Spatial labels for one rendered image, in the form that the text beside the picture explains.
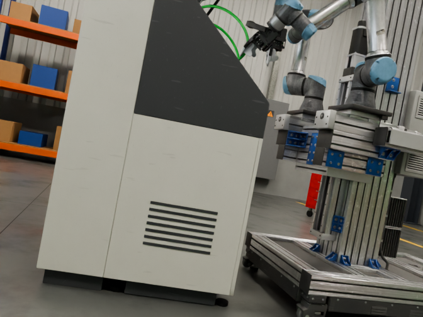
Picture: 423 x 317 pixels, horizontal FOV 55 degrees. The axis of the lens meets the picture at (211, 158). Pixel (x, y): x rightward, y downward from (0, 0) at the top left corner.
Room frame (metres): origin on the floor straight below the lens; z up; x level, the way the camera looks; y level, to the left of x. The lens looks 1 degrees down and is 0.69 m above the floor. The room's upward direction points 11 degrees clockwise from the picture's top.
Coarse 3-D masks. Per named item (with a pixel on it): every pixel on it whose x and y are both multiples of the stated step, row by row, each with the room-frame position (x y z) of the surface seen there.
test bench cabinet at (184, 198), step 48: (144, 144) 1.75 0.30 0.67; (192, 144) 1.78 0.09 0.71; (240, 144) 1.81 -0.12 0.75; (144, 192) 1.76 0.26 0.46; (192, 192) 1.79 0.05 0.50; (240, 192) 1.81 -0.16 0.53; (144, 240) 1.76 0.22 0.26; (192, 240) 1.79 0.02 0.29; (240, 240) 1.82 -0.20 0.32; (144, 288) 1.80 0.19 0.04; (192, 288) 1.80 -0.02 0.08
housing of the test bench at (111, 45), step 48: (96, 0) 1.71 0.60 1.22; (144, 0) 1.74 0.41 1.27; (96, 48) 1.72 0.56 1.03; (144, 48) 1.74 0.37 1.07; (96, 96) 1.72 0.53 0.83; (96, 144) 1.73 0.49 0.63; (96, 192) 1.73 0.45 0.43; (48, 240) 1.71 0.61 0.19; (96, 240) 1.74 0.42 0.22; (96, 288) 1.77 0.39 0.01
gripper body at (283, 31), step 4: (284, 28) 2.16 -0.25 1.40; (280, 32) 2.17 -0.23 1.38; (284, 32) 2.16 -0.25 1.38; (280, 36) 2.16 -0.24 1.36; (284, 36) 2.16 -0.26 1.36; (276, 40) 2.15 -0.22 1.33; (280, 40) 2.14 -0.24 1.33; (284, 40) 2.15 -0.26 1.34; (276, 44) 2.15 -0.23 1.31; (280, 44) 2.16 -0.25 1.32; (276, 48) 2.16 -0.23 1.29; (280, 48) 2.16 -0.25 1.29; (284, 48) 2.15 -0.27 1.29
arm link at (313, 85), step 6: (306, 78) 2.53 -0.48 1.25; (312, 78) 2.48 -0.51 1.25; (318, 78) 2.47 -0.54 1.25; (306, 84) 2.50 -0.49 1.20; (312, 84) 2.48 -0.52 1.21; (318, 84) 2.47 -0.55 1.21; (324, 84) 2.48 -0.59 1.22; (306, 90) 2.50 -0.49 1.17; (312, 90) 2.48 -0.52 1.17; (318, 90) 2.47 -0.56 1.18; (324, 90) 2.49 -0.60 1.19; (318, 96) 2.47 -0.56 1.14
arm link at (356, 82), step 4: (356, 64) 2.05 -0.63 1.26; (360, 64) 2.01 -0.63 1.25; (364, 64) 2.00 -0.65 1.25; (356, 68) 2.04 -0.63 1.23; (360, 68) 2.01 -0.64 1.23; (356, 72) 2.03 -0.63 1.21; (360, 72) 1.98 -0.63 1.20; (356, 76) 2.02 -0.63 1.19; (360, 76) 1.98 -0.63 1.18; (352, 80) 2.06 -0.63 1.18; (356, 80) 2.02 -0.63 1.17; (360, 80) 1.99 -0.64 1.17; (352, 84) 2.04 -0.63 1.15; (356, 84) 2.02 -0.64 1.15; (360, 84) 2.00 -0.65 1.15; (364, 84) 1.98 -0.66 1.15; (372, 88) 2.00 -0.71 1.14
